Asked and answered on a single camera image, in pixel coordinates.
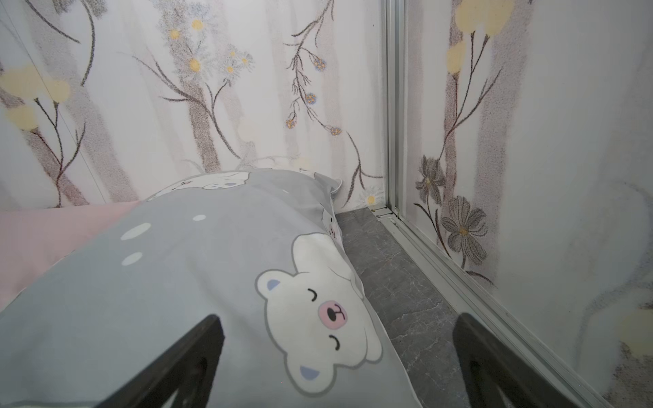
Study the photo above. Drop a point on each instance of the pink bear pillow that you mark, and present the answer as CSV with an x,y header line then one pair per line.
x,y
32,241

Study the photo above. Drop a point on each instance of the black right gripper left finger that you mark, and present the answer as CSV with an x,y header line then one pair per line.
x,y
184,374

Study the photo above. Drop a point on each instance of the grey bear pillow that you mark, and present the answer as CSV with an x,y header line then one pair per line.
x,y
261,250

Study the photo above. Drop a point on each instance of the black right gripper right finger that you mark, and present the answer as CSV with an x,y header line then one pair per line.
x,y
494,374

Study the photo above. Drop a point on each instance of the aluminium corner frame post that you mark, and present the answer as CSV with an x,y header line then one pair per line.
x,y
394,52

